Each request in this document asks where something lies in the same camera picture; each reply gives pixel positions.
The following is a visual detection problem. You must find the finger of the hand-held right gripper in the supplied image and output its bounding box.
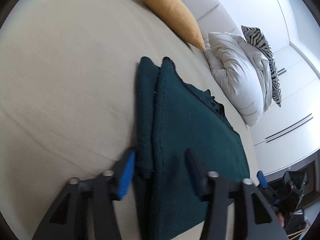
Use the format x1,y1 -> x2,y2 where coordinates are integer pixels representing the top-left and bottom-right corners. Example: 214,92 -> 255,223
257,171 -> 277,202

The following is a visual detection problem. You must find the yellow pillow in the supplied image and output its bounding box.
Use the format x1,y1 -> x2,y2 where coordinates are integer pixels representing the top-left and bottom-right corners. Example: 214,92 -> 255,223
137,0 -> 206,52

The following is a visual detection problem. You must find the zebra striped pillow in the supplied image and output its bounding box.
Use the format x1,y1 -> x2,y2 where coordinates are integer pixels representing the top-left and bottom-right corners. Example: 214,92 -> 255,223
241,25 -> 282,108

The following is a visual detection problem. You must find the white wardrobe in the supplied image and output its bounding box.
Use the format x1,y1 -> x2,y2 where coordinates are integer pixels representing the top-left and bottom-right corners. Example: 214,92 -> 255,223
205,0 -> 320,177

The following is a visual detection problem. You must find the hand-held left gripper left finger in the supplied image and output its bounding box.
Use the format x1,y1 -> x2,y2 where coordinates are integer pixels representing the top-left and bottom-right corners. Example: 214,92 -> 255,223
31,147 -> 137,240

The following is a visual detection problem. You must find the bed with beige sheet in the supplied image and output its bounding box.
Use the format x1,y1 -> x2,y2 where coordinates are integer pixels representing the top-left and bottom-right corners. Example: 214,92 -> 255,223
0,0 -> 255,240

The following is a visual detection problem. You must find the beige padded headboard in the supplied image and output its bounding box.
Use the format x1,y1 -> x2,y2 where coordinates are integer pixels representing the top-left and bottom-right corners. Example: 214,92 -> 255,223
150,0 -> 243,46

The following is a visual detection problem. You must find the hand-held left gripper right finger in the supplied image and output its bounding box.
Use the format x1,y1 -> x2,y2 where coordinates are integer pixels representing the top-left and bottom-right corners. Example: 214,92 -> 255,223
184,148 -> 290,240

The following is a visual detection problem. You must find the white duvet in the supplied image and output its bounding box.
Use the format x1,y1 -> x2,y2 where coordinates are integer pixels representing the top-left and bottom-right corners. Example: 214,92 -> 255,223
204,31 -> 273,127

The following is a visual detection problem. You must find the dark green sweater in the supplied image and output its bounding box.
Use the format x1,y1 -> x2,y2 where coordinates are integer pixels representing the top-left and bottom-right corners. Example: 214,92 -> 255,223
135,56 -> 250,240

